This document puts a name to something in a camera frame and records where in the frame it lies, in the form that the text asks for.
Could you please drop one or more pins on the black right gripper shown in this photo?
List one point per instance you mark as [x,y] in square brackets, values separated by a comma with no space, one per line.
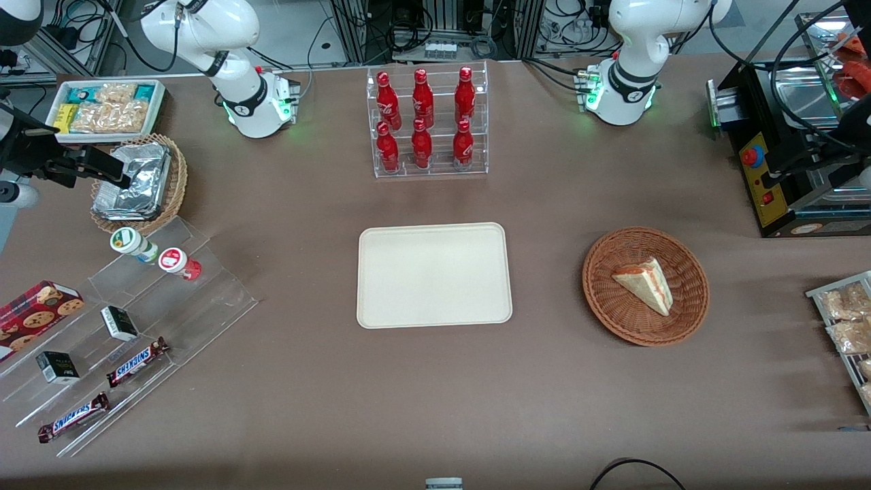
[27,150]

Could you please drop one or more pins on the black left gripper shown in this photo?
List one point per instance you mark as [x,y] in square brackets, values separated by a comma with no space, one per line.
[842,135]

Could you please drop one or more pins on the green lid gum bottle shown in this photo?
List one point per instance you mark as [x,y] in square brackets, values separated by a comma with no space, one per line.
[133,243]

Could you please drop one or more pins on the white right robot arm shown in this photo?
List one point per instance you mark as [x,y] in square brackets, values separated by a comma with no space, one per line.
[239,109]

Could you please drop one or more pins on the white snack tray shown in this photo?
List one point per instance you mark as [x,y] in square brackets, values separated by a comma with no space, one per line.
[158,112]

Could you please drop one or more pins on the tray of packaged snacks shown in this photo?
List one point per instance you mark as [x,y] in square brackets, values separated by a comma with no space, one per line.
[816,294]

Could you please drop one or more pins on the beige serving tray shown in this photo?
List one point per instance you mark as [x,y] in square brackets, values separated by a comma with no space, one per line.
[434,275]

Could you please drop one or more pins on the black food warmer machine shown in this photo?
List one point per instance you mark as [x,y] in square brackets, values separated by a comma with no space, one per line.
[762,197]

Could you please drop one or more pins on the silver foil packet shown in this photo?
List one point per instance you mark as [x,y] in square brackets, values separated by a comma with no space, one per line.
[126,204]
[146,170]

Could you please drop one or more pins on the clear cracker bag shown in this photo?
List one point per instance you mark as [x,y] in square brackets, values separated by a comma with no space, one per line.
[112,117]
[117,94]

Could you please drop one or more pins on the yellow snack packet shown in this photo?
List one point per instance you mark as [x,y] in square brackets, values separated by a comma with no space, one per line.
[64,118]

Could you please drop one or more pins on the teal snack packet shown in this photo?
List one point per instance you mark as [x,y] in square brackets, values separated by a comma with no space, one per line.
[79,94]
[145,92]

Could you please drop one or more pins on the light wicker basket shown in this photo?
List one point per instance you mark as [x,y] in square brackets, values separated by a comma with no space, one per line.
[178,184]

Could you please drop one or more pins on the clear pastry bag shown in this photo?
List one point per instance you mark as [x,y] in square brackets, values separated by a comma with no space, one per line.
[867,395]
[850,337]
[865,369]
[844,303]

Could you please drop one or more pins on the small black box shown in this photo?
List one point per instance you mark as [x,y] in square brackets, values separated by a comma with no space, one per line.
[119,323]
[58,367]

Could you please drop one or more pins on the red cookie box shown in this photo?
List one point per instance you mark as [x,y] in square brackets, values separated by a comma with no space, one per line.
[34,316]

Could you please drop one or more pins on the clear acrylic stepped stand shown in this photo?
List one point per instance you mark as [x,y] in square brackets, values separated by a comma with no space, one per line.
[204,306]

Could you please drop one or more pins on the wrapped sandwich wedge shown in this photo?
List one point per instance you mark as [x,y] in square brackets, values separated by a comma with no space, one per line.
[646,284]

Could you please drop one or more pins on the Snickers chocolate bar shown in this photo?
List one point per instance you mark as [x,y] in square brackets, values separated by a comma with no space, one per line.
[73,417]
[136,362]

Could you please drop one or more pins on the round brown wicker basket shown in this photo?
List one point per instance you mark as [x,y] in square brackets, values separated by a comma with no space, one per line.
[612,306]

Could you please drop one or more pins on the red cola bottle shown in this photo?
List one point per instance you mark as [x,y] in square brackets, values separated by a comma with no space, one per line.
[423,101]
[463,148]
[422,148]
[388,151]
[388,102]
[465,95]

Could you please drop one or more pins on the clear acrylic bottle rack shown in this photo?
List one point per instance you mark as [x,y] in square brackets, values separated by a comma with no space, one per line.
[442,167]

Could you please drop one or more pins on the white power strip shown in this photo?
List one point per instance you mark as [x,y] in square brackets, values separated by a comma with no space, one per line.
[440,50]

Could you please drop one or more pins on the small grey device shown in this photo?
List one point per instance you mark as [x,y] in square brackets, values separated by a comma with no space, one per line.
[444,484]

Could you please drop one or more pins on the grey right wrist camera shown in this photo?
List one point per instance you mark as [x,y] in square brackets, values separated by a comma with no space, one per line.
[19,194]

